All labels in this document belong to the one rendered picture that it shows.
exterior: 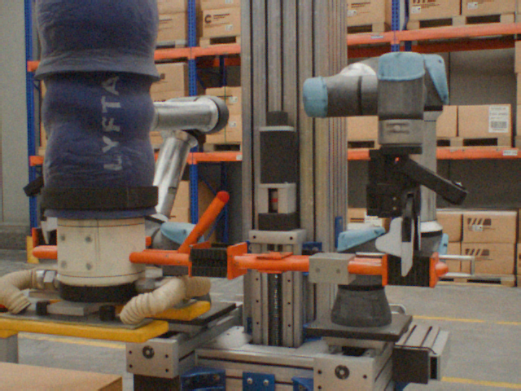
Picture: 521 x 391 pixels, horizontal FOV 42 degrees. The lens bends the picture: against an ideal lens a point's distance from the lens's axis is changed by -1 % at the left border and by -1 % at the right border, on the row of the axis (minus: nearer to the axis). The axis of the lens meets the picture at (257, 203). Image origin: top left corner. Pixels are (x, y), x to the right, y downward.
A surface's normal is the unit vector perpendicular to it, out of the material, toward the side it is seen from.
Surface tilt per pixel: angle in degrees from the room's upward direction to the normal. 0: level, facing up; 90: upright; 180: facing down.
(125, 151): 74
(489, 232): 90
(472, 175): 90
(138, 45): 102
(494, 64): 90
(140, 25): 93
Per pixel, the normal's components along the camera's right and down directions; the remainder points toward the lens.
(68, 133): -0.36, -0.18
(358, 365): -0.36, 0.06
